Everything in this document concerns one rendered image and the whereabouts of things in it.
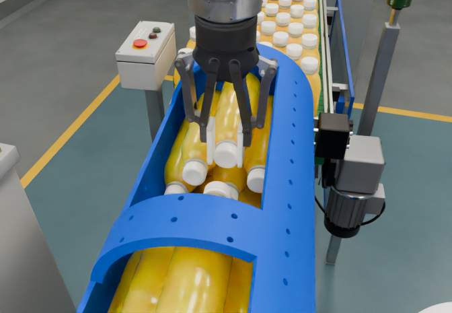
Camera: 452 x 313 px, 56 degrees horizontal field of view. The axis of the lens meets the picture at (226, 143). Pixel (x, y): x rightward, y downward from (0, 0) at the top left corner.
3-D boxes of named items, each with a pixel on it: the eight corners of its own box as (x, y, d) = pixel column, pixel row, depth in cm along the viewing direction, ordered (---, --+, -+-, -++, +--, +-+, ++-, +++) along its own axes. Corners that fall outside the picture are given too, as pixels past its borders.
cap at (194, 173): (196, 179, 72) (194, 186, 71) (179, 165, 70) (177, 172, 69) (212, 169, 70) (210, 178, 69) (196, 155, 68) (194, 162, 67)
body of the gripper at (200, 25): (183, 21, 47) (187, 91, 53) (258, 25, 46) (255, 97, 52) (197, -4, 53) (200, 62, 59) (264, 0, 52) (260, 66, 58)
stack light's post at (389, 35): (325, 264, 186) (385, 27, 116) (325, 256, 189) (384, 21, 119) (334, 265, 185) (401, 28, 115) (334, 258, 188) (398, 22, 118)
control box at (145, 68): (121, 88, 110) (114, 52, 104) (144, 52, 126) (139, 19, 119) (158, 91, 109) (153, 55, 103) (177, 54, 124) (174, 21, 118)
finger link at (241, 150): (239, 118, 61) (245, 119, 61) (239, 155, 66) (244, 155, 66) (237, 131, 59) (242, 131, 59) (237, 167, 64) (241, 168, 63)
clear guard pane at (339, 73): (325, 214, 148) (351, 98, 117) (321, 93, 208) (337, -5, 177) (326, 214, 148) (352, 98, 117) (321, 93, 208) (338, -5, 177)
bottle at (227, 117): (262, 73, 78) (251, 136, 63) (259, 104, 82) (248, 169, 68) (224, 68, 78) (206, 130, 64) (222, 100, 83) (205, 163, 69)
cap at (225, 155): (241, 141, 65) (239, 149, 63) (239, 160, 67) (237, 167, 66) (216, 138, 65) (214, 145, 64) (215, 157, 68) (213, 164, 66)
